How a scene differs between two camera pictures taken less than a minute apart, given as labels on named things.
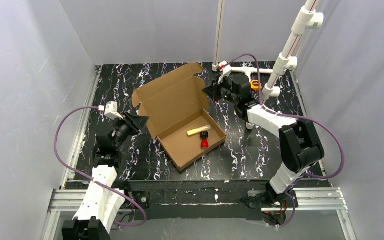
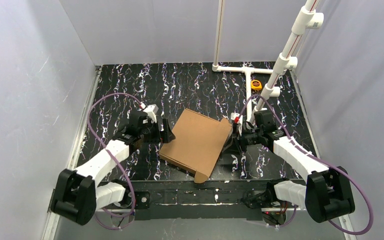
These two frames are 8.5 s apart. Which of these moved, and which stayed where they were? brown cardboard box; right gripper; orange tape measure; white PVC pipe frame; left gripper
Moved: brown cardboard box; left gripper; right gripper
Stayed: orange tape measure; white PVC pipe frame
